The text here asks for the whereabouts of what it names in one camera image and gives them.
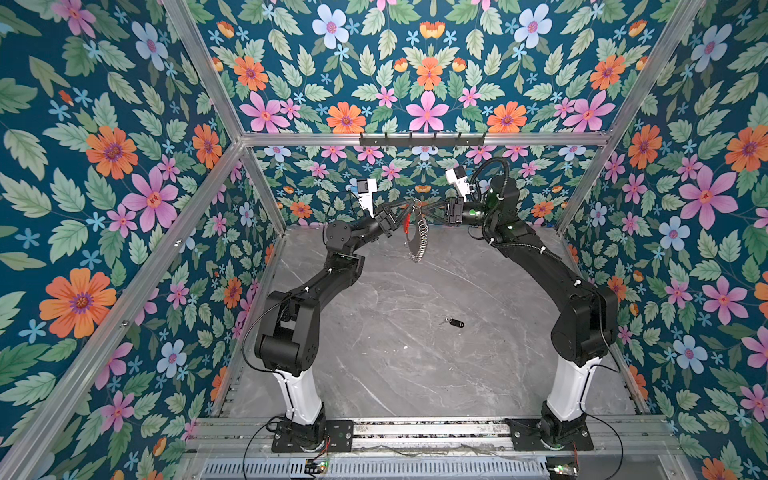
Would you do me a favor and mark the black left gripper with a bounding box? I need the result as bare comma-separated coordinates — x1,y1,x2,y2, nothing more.
346,199,410,256

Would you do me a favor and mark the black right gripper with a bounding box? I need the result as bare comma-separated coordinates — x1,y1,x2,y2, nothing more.
423,201,500,231

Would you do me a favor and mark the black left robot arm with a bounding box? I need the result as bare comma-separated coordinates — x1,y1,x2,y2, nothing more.
254,201,414,427

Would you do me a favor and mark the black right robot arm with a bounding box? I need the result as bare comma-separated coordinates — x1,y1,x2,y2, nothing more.
440,167,618,433

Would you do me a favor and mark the aluminium horizontal back bar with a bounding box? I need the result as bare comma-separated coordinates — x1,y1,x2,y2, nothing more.
241,132,609,148

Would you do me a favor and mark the aluminium left side bar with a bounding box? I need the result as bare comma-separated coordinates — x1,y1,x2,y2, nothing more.
0,140,247,480

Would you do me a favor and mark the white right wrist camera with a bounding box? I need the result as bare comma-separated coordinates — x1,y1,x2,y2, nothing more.
445,165,471,201

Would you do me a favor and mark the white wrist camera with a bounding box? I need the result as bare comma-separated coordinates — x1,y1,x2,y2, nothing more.
445,165,471,201
356,178,378,217

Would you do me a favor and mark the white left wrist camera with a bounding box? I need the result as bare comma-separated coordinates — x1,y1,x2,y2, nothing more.
356,178,378,217

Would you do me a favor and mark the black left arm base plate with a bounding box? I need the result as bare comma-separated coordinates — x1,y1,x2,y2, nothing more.
271,419,355,453

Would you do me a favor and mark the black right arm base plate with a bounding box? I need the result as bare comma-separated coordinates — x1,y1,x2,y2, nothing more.
504,417,594,451

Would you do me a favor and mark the white perforated cable tray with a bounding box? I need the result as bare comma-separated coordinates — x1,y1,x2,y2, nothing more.
200,457,550,479

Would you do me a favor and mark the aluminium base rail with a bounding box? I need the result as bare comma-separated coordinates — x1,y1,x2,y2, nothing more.
187,415,683,456

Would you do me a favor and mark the aluminium corner post left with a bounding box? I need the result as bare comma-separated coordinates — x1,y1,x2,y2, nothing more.
164,0,286,237

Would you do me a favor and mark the aluminium corner post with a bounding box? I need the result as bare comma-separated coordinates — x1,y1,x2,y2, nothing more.
164,0,286,237
556,0,706,238

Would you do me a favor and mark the aluminium corner post right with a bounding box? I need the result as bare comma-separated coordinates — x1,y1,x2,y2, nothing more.
556,0,706,238

